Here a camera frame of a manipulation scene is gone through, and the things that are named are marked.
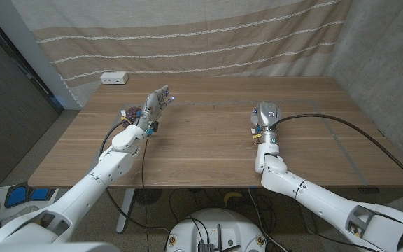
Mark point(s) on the grey table leg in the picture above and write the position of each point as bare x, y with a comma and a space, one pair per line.
308, 224

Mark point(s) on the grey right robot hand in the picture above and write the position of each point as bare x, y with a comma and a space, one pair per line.
268, 113

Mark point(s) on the white robot torso base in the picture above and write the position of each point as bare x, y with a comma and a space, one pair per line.
236, 227

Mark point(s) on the black round fan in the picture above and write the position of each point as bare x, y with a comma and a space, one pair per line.
148, 196

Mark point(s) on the black antenna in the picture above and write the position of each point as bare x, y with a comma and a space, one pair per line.
219, 236

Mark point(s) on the dark perforated panel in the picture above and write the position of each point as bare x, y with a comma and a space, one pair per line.
9, 105

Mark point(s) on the dark red circuit board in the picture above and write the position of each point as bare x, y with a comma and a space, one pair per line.
131, 112

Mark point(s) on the yellow curved object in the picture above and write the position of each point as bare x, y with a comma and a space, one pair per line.
231, 194

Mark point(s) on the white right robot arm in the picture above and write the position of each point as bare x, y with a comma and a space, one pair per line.
313, 199

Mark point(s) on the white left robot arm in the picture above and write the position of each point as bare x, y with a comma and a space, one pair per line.
89, 182

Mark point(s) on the beige striped backdrop cloth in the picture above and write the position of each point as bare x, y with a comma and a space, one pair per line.
187, 45

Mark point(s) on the white power strip box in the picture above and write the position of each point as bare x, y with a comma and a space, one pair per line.
114, 77

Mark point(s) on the white device with blue pads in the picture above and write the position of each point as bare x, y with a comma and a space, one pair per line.
16, 196

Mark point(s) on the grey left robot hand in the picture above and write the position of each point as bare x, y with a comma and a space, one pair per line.
151, 105

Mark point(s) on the white table leg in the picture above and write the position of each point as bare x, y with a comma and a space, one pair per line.
124, 213

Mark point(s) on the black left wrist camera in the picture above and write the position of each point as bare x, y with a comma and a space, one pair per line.
154, 126

